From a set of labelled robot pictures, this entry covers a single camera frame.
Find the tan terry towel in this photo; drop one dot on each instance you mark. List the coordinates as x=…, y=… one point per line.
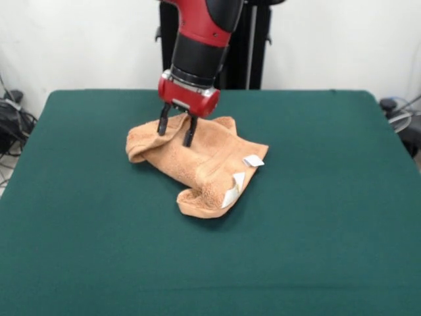
x=204, y=164

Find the grey pedestal leg foot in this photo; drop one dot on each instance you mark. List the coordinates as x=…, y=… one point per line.
x=14, y=96
x=389, y=104

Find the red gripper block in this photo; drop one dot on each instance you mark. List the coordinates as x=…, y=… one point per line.
x=194, y=100

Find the black equipment stand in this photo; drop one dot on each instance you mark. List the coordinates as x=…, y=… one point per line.
x=413, y=138

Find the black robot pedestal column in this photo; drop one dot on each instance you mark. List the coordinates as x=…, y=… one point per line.
x=250, y=49

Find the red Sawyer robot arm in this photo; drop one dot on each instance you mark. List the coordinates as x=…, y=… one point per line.
x=200, y=42

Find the dark green table cloth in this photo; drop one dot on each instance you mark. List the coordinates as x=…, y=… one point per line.
x=98, y=263

